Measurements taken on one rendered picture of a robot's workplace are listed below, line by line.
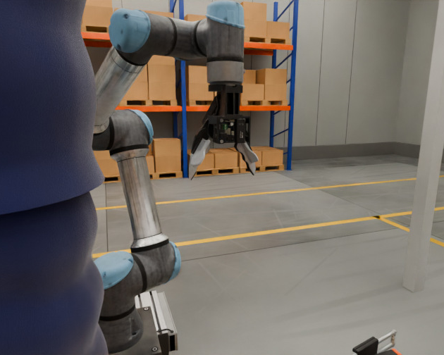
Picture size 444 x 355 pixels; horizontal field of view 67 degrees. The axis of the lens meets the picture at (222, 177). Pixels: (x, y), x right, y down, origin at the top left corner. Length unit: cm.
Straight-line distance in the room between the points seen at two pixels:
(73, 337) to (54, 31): 29
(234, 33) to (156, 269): 66
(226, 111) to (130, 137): 41
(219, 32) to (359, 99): 1098
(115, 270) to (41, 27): 71
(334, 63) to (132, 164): 1022
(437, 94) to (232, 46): 270
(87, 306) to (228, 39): 51
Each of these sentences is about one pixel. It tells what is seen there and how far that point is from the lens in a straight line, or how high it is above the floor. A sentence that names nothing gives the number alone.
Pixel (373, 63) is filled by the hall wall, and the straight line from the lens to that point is 1194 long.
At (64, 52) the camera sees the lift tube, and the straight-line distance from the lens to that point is 34.
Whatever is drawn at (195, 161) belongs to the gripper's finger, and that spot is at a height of 156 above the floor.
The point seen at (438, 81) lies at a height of 185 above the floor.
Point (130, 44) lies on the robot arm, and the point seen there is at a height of 179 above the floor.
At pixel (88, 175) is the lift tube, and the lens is 36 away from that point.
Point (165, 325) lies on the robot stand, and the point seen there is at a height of 96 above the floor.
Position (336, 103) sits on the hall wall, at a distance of 1106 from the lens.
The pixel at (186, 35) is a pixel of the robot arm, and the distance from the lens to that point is 74.
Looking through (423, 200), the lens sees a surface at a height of 86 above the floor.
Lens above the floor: 168
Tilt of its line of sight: 13 degrees down
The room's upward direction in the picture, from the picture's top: straight up
